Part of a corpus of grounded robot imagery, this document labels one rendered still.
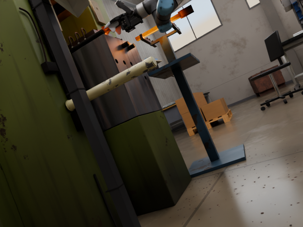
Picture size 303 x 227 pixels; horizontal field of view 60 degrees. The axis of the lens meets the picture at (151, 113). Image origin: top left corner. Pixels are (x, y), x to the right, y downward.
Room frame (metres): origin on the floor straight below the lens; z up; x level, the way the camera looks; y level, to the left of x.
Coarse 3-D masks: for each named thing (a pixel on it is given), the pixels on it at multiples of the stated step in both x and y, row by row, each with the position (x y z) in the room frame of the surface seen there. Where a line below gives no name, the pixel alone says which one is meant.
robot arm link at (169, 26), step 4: (152, 12) 1.31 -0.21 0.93; (156, 20) 1.28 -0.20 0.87; (160, 20) 1.25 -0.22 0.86; (168, 20) 1.27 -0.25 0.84; (156, 24) 1.32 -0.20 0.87; (160, 24) 1.30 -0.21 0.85; (164, 24) 1.29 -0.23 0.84; (168, 24) 1.29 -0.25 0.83; (160, 28) 1.31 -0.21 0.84; (164, 28) 1.30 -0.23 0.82; (168, 28) 1.32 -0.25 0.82
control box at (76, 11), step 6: (60, 0) 0.97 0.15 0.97; (66, 0) 0.91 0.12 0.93; (72, 0) 0.92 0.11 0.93; (78, 0) 0.96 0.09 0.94; (84, 0) 1.00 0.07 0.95; (66, 6) 0.99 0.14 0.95; (72, 6) 0.95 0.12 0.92; (78, 6) 0.99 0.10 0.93; (84, 6) 1.03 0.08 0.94; (72, 12) 1.02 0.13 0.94; (78, 12) 1.02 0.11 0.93
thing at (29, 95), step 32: (0, 0) 1.11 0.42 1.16; (0, 32) 1.14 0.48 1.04; (32, 32) 1.12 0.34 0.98; (0, 64) 1.16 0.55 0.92; (32, 64) 1.10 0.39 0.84; (0, 96) 1.19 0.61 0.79; (32, 96) 1.12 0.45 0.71; (64, 96) 1.16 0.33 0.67; (0, 128) 1.22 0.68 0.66; (32, 128) 1.15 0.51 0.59; (64, 128) 1.09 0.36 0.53; (0, 160) 1.24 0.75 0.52; (32, 160) 1.17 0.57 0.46; (64, 160) 1.11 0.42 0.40; (32, 192) 1.20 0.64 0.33; (64, 192) 1.13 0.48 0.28; (96, 192) 1.12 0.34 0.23; (32, 224) 1.23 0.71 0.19; (64, 224) 1.16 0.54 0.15; (96, 224) 1.10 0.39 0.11
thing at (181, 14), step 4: (184, 8) 1.62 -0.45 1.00; (188, 8) 1.62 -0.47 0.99; (192, 8) 1.61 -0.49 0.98; (180, 12) 1.63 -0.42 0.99; (184, 12) 1.63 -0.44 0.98; (188, 12) 1.62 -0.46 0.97; (192, 12) 1.62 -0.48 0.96; (176, 16) 1.64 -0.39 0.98; (180, 16) 1.62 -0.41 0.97; (184, 16) 1.63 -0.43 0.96; (172, 20) 1.65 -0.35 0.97; (152, 28) 1.69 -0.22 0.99; (156, 28) 1.68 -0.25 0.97; (144, 32) 1.71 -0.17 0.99; (148, 32) 1.70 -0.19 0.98; (152, 32) 1.71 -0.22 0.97; (144, 36) 1.73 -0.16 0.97; (136, 40) 1.73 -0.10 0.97
